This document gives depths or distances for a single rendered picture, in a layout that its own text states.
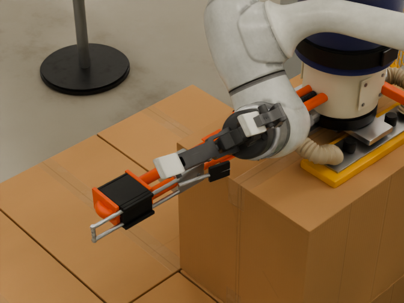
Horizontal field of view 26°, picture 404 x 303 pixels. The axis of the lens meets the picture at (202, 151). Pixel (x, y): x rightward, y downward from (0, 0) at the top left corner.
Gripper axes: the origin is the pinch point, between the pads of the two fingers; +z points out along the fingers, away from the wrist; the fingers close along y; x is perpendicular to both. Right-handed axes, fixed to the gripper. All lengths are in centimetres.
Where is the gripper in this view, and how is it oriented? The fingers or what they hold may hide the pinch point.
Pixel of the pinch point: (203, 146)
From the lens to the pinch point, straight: 116.6
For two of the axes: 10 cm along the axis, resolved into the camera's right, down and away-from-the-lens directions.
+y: -8.2, 4.2, 3.8
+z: -3.7, 1.1, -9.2
